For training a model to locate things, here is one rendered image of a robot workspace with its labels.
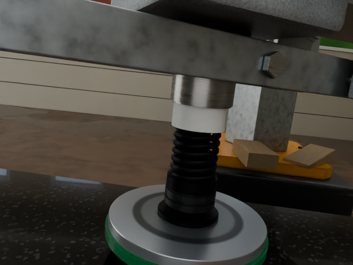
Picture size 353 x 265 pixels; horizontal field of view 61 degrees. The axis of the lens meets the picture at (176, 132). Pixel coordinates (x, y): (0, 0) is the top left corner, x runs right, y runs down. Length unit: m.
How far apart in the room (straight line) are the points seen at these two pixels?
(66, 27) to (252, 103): 1.00
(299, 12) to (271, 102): 0.91
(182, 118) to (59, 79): 6.61
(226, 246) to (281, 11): 0.25
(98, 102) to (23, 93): 1.60
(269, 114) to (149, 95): 5.45
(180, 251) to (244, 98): 0.96
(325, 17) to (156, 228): 0.29
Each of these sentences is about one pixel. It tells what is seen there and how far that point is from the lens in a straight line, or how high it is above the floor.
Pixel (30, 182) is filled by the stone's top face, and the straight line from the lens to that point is 0.67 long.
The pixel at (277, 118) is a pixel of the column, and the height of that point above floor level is 0.92.
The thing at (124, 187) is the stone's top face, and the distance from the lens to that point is 0.64.
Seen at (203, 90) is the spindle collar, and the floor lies 1.03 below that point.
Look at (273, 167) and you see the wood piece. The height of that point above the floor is 0.79.
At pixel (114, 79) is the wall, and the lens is 6.63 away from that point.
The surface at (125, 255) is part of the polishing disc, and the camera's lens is 0.36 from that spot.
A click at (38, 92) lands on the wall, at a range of 7.13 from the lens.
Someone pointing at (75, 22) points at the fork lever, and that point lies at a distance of 0.27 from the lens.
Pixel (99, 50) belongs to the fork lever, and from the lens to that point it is 0.28.
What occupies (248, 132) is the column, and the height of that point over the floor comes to 0.85.
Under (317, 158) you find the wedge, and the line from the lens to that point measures 1.19.
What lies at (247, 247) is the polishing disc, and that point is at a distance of 0.38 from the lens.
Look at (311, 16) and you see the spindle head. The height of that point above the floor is 1.11.
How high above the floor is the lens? 1.05
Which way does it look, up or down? 11 degrees down
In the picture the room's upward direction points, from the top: 6 degrees clockwise
